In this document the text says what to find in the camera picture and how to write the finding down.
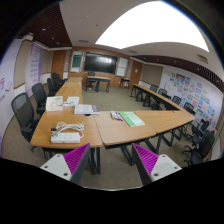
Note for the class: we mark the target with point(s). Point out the left row wooden table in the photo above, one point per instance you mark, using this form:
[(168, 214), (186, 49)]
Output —
[(72, 87)]

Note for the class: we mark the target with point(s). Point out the colourful poster wall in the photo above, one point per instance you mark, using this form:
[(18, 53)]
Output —
[(206, 98)]

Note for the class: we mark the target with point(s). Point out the markers bundle on table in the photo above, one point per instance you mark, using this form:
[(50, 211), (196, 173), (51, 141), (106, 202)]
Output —
[(115, 115)]

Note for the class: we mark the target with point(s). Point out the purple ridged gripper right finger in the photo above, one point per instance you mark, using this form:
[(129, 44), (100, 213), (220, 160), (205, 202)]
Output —
[(152, 167)]

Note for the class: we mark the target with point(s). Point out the front middle wooden table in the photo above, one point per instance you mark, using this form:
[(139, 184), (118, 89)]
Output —
[(115, 133)]

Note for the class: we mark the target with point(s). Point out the green paper booklet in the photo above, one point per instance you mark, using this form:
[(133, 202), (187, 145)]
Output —
[(132, 119)]

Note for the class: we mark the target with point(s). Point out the wooden desk at front wall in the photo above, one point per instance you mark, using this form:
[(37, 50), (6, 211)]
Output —
[(98, 80)]

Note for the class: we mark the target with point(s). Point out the front left wooden table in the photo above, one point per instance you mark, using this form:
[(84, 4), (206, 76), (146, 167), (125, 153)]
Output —
[(85, 126)]

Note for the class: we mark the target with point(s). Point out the row wooden table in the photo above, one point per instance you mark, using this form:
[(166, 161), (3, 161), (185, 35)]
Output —
[(72, 87), (146, 95)]

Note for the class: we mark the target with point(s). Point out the right row wooden table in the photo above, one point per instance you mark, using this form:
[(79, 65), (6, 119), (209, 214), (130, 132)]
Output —
[(146, 95)]

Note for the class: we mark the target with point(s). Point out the purple wall banner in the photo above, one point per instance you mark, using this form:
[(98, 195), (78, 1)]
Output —
[(33, 66)]

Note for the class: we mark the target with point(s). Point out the large black wall screen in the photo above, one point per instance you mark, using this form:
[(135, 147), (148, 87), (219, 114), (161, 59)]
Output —
[(100, 63)]

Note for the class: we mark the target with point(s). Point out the white box on table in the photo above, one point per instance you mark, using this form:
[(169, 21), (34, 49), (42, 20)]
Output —
[(54, 103)]

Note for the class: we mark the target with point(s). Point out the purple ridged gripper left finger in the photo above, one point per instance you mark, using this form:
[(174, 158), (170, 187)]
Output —
[(69, 166)]

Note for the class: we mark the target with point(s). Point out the black office chair near right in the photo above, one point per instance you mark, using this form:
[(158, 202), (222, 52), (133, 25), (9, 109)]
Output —
[(201, 149)]

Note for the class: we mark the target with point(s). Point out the black office chair near left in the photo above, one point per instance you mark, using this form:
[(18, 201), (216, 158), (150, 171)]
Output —
[(24, 113)]

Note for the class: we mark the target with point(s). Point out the white papers on table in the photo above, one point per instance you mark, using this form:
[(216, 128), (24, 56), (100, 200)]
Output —
[(71, 101)]

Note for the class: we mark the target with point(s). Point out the white power strip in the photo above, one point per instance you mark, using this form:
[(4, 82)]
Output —
[(67, 137)]

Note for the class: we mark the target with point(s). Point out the black office chair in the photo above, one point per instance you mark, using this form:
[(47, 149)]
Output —
[(201, 149), (40, 97), (24, 113)]

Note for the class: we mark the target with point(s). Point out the white stacked books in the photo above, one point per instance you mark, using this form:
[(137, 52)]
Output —
[(85, 109)]

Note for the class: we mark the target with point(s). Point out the black charger plug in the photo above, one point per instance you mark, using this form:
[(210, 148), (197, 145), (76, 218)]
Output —
[(54, 131)]

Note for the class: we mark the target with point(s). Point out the right whiteboard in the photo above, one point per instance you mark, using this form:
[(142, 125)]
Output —
[(122, 66)]

